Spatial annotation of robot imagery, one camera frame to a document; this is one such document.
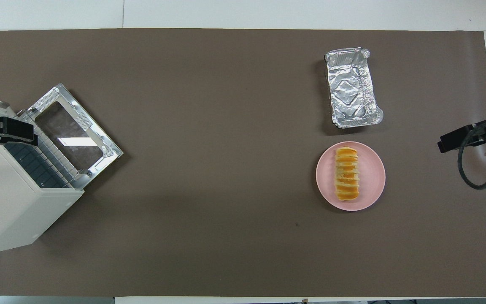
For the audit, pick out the aluminium foil tray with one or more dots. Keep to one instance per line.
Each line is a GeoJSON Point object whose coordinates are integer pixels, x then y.
{"type": "Point", "coordinates": [350, 88]}

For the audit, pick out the glazed twisted bread loaf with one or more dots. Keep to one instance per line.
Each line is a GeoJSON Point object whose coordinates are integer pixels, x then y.
{"type": "Point", "coordinates": [347, 177]}

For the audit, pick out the cream toaster oven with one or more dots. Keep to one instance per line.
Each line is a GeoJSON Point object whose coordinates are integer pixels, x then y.
{"type": "Point", "coordinates": [6, 211]}

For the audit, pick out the glass oven door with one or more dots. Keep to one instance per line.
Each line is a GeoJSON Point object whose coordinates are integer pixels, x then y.
{"type": "Point", "coordinates": [74, 135]}

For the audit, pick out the pink round plate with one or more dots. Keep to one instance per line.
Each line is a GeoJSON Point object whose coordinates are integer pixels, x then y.
{"type": "Point", "coordinates": [371, 177]}

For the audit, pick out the brown table mat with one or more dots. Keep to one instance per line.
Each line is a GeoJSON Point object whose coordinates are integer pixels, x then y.
{"type": "Point", "coordinates": [226, 169]}

